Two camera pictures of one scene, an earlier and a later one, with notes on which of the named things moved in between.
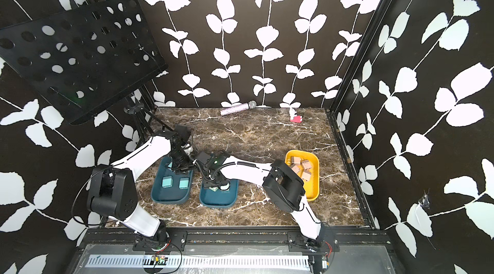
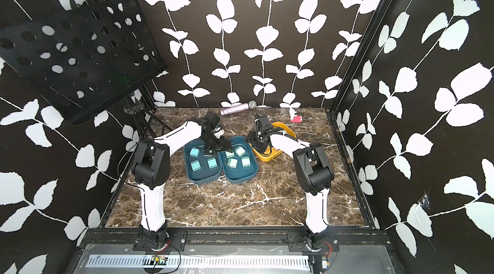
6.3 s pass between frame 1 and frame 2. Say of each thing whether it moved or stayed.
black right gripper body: moved
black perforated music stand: stayed
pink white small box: stayed
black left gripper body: moved
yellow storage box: moved
